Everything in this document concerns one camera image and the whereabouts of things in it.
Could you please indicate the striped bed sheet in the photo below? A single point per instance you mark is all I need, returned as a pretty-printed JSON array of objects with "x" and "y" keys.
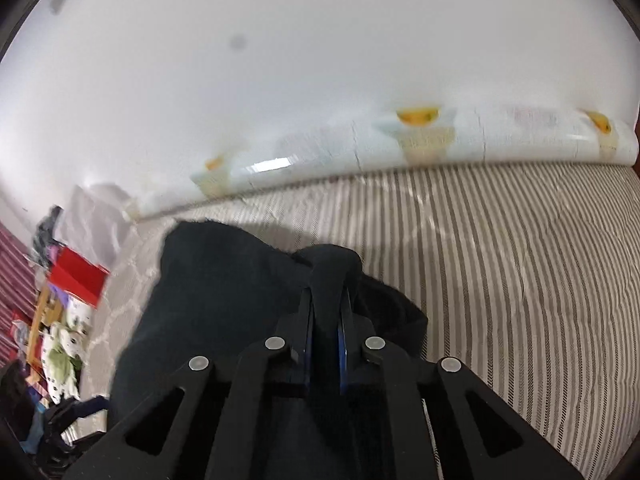
[{"x": 500, "y": 285}]

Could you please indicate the black t-shirt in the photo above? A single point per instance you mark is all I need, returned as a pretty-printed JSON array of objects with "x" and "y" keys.
[{"x": 215, "y": 290}]

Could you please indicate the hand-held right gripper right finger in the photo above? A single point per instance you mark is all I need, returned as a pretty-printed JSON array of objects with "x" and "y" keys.
[{"x": 346, "y": 340}]

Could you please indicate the red striped cloth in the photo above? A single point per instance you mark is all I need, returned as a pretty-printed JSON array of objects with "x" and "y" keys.
[{"x": 15, "y": 280}]

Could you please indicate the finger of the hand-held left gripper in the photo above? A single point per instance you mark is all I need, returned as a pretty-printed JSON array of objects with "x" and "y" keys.
[{"x": 65, "y": 412}]

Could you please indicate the white printed wall mat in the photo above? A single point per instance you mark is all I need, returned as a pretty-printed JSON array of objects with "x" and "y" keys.
[{"x": 425, "y": 132}]

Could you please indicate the dark patterned cloth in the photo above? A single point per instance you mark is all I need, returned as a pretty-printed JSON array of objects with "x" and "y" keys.
[{"x": 47, "y": 230}]

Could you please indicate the red cardboard box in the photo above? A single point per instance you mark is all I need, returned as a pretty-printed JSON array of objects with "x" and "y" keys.
[{"x": 77, "y": 275}]

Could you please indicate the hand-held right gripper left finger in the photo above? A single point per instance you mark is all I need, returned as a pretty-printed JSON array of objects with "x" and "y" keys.
[{"x": 302, "y": 330}]

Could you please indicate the white plastic bag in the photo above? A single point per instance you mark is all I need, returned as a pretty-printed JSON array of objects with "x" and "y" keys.
[{"x": 95, "y": 215}]

